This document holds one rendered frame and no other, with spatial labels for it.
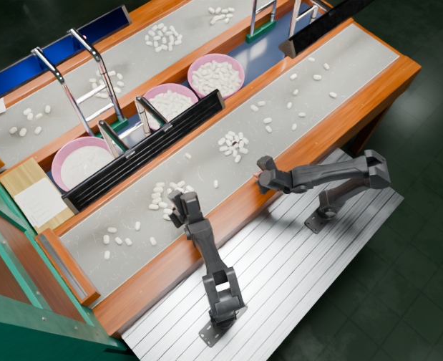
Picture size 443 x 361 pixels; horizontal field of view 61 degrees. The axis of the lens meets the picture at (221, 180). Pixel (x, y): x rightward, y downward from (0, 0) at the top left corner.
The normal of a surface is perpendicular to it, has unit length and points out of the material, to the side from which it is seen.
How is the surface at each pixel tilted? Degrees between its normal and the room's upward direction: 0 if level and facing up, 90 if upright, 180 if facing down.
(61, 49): 58
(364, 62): 0
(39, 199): 0
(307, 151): 0
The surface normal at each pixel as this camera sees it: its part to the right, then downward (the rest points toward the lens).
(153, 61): 0.02, -0.44
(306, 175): -0.37, -0.41
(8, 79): 0.58, 0.33
